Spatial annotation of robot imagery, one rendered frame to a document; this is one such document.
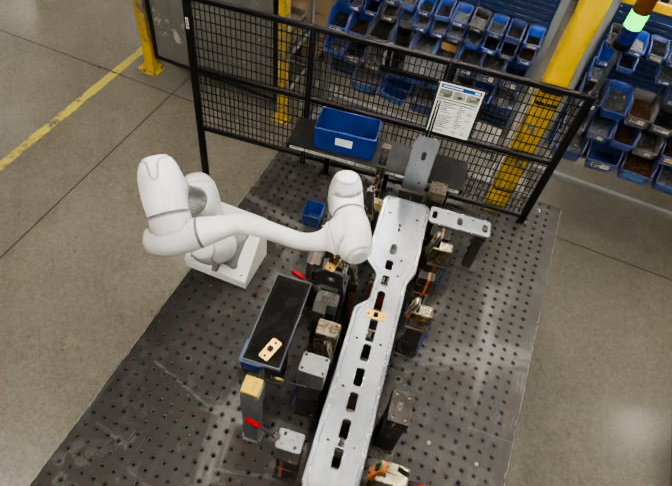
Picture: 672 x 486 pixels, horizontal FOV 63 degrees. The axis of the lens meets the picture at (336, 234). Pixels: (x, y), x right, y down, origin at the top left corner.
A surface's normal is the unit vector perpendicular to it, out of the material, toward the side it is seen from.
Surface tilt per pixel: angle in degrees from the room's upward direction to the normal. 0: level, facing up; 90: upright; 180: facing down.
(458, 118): 90
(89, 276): 0
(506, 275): 0
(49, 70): 0
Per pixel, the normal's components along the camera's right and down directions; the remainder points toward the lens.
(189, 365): 0.11, -0.62
